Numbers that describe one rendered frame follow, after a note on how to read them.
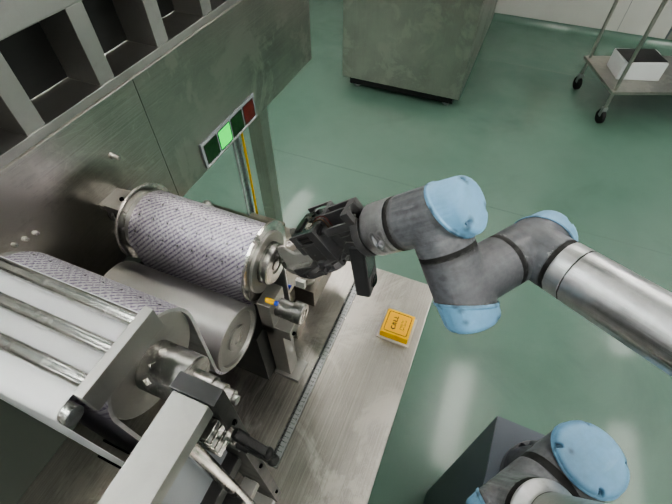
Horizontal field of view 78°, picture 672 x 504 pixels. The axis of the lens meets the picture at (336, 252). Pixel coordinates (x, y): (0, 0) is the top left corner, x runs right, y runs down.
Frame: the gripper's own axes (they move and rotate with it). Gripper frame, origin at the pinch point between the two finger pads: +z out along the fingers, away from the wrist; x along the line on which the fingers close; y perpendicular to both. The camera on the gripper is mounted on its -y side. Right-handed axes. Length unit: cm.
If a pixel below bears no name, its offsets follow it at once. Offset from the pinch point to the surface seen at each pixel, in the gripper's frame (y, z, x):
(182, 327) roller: 10.0, -1.7, 21.2
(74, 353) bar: 19.4, -6.9, 31.5
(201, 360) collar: 7.7, -7.5, 24.8
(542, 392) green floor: -149, 16, -59
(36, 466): 0, 49, 44
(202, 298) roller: 6.3, 9.3, 11.9
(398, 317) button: -36.3, 6.4, -15.7
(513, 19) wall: -105, 64, -447
